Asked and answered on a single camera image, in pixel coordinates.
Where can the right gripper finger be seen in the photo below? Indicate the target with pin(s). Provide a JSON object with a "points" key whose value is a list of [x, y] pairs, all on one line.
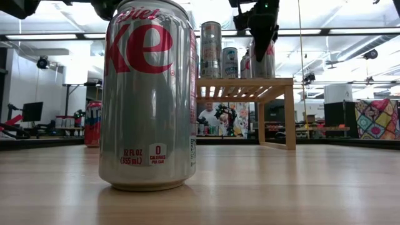
{"points": [[264, 47]]}

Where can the white Celsius slim can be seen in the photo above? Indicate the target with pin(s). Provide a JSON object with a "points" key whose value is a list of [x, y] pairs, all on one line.
{"points": [[211, 50]]}

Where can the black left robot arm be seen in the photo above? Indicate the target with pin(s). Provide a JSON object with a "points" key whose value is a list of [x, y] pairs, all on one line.
{"points": [[18, 7]]}

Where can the red background object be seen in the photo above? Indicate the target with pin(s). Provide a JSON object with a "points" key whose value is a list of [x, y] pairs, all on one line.
{"points": [[12, 120]]}

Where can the white box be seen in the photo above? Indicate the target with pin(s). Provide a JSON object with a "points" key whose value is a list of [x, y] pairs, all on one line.
{"points": [[337, 93]]}

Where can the colourful printed banner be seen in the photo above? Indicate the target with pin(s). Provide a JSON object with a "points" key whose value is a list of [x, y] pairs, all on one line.
{"points": [[242, 118]]}

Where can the black metal table frame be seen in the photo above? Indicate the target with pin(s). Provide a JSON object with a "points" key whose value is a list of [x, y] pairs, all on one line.
{"points": [[31, 143]]}

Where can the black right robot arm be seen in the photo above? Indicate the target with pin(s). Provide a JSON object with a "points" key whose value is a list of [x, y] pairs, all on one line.
{"points": [[397, 6]]}

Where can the colourful patchwork cloth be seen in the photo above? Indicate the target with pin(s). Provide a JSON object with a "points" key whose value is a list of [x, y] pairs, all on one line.
{"points": [[379, 120]]}

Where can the orange Fanta can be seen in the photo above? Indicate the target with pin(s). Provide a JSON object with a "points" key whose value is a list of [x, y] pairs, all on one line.
{"points": [[93, 125]]}

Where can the wooden slatted shelf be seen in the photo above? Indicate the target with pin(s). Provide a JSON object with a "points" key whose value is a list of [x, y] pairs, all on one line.
{"points": [[243, 82]]}

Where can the person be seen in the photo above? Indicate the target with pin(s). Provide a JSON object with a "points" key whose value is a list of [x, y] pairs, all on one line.
{"points": [[207, 120]]}

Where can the black computer monitor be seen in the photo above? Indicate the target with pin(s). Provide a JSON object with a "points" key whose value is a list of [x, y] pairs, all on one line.
{"points": [[32, 111]]}

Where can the black background robot arm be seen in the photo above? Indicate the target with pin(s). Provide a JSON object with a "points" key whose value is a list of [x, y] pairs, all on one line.
{"points": [[202, 121], [47, 128], [227, 117]]}

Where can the black cabinet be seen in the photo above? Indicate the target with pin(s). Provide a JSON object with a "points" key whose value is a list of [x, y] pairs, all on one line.
{"points": [[339, 120]]}

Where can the background table black legs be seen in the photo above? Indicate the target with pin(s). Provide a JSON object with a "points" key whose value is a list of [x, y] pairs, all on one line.
{"points": [[67, 93]]}

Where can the Celsius Arctic Vibe can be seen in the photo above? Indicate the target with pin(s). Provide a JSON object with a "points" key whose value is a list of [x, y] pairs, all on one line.
{"points": [[230, 62]]}

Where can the small black ceiling camera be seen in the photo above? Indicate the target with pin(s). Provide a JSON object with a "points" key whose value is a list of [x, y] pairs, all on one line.
{"points": [[309, 78]]}

